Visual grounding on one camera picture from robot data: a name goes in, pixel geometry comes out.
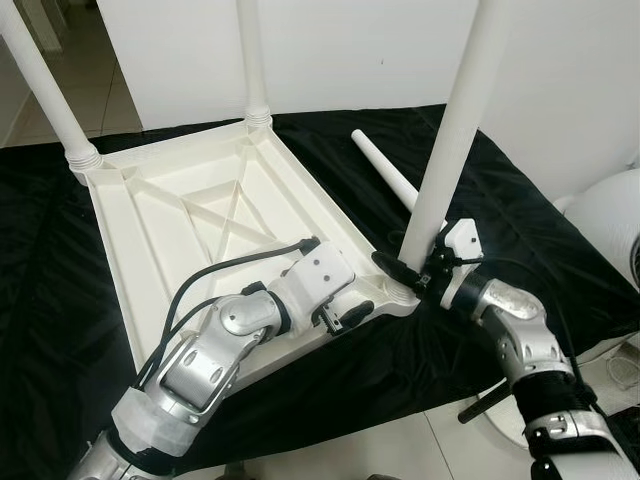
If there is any black metal table leg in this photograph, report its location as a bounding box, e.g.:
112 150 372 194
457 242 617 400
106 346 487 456
458 385 513 424

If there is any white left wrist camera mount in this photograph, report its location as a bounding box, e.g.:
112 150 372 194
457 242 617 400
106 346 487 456
283 240 358 326

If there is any black fabric table cover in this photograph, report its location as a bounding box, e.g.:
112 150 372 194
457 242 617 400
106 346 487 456
0 103 640 476

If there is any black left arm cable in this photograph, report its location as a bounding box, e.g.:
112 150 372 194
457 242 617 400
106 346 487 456
135 236 323 391

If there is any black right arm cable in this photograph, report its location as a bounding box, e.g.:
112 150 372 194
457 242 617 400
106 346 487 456
425 250 491 276

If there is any white power cable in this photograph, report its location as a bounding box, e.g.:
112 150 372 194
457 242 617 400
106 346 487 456
605 355 640 391

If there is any white plastic table top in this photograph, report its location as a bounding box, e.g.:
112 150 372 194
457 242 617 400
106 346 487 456
75 112 421 401

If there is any white round fan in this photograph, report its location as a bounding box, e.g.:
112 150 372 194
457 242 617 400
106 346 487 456
490 168 640 449

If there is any white plastic table leg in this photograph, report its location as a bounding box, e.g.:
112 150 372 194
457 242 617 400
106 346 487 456
236 0 274 129
398 0 513 271
0 5 104 173
350 129 421 213

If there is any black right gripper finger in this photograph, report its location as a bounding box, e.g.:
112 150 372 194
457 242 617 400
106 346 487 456
372 250 421 287

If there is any grey robot left foot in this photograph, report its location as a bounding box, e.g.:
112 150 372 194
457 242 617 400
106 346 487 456
215 462 251 480

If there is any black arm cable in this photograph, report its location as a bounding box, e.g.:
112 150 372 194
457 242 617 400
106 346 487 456
135 236 323 391
425 250 491 276

